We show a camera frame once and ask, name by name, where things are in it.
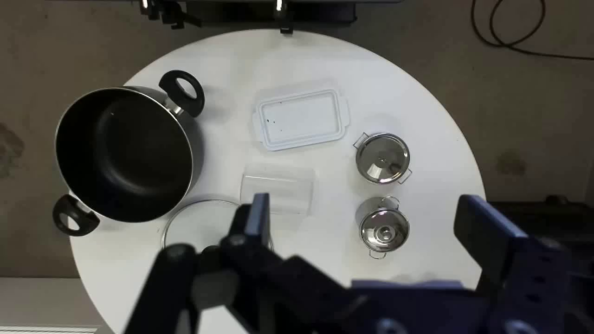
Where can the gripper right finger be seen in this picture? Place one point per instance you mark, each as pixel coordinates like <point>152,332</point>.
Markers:
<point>519,273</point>

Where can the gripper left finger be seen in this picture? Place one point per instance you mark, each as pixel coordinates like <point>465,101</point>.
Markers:
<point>260,273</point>

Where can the round glass lid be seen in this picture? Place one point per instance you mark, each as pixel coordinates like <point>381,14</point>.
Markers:
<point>199,222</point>

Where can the small open steel pot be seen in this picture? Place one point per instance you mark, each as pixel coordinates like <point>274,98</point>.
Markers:
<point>384,229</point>

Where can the clear rectangular plastic lid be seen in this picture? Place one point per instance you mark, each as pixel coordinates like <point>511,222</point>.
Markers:
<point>301,119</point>

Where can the small steel pot with lid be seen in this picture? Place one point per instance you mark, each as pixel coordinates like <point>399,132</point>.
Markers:
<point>383,157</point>

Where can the black case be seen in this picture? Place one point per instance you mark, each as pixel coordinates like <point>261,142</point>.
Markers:
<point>552,218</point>

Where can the clear rectangular plastic container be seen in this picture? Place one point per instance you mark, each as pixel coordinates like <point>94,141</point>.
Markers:
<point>283,185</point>

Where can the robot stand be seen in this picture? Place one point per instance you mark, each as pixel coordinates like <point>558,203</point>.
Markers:
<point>241,9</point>

